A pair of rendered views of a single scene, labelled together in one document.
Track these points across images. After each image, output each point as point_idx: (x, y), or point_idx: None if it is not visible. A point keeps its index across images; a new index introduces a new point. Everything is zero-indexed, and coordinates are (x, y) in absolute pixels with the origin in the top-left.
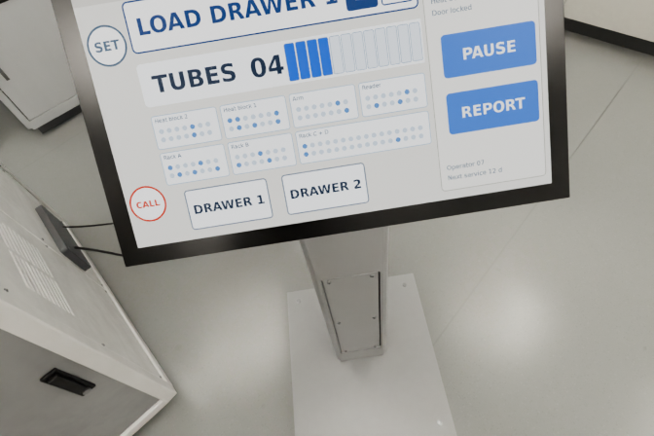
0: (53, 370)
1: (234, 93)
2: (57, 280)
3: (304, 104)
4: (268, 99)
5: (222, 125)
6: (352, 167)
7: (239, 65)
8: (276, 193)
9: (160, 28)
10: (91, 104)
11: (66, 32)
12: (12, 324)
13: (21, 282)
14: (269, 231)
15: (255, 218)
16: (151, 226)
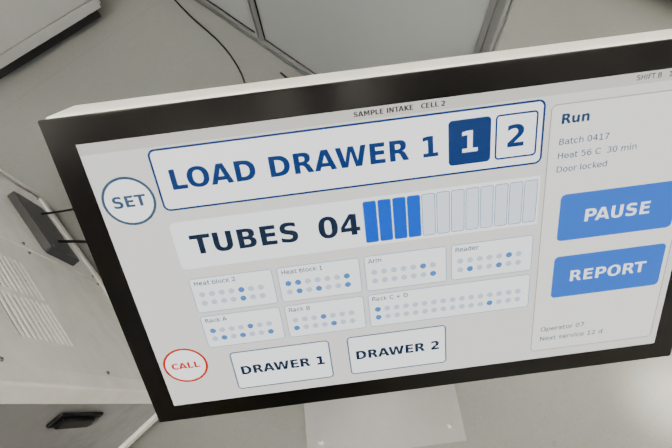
0: (59, 416)
1: (295, 255)
2: (49, 301)
3: (381, 267)
4: (337, 262)
5: (278, 288)
6: (432, 330)
7: (304, 225)
8: (340, 354)
9: (200, 182)
10: (111, 266)
11: (72, 184)
12: (13, 397)
13: (14, 332)
14: (327, 388)
15: (313, 377)
16: (189, 385)
